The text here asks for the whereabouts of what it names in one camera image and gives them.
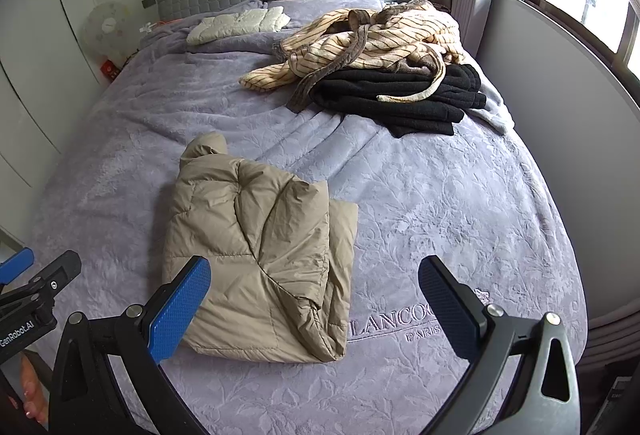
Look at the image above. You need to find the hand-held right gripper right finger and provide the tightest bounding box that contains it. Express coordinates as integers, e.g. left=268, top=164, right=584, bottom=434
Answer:
left=417, top=256, right=581, bottom=435

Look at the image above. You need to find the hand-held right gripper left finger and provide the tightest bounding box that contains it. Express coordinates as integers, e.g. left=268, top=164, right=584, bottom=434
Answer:
left=48, top=255, right=213, bottom=435

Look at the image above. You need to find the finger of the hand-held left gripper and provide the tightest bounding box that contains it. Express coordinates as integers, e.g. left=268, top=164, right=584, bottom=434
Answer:
left=0, top=247, right=35, bottom=286
left=0, top=250, right=83, bottom=313

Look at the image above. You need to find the beige puffer jacket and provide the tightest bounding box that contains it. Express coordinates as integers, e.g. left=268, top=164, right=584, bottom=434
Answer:
left=161, top=132, right=359, bottom=363

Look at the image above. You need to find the lilac embossed blanket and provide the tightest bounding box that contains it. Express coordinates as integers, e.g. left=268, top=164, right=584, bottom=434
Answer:
left=27, top=0, right=588, bottom=435

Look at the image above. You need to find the grey ribbed panel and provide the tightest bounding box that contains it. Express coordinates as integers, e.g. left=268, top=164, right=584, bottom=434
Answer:
left=575, top=310, right=640, bottom=366

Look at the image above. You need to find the white wardrobe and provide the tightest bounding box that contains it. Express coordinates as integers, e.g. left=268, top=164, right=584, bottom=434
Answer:
left=0, top=0, right=111, bottom=196

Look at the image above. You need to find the dark box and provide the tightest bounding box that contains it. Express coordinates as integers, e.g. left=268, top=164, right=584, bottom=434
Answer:
left=595, top=365, right=640, bottom=435

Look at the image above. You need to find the light grey cloth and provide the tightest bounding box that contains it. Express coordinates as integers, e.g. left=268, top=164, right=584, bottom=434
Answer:
left=467, top=82, right=516, bottom=136

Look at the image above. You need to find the black folded garment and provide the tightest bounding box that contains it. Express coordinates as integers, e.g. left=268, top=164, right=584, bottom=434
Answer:
left=309, top=62, right=488, bottom=139

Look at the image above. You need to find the white standing fan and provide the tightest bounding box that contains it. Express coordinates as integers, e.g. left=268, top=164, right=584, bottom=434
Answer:
left=81, top=1, right=138, bottom=63

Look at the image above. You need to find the cream striped robe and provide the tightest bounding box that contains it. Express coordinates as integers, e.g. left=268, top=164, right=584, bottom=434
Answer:
left=240, top=0, right=463, bottom=113

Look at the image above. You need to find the white folded puffer garment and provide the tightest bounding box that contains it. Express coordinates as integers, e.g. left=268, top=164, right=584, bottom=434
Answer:
left=186, top=6, right=292, bottom=47

